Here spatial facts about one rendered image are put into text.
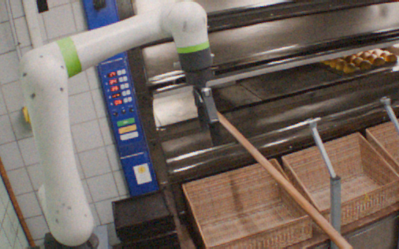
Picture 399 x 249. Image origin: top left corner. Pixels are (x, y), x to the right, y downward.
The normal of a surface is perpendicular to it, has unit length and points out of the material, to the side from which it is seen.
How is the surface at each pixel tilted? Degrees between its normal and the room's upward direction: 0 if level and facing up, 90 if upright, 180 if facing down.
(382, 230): 90
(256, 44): 70
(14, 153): 90
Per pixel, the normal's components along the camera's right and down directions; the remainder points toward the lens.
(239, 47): 0.17, -0.03
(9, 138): 0.24, 0.31
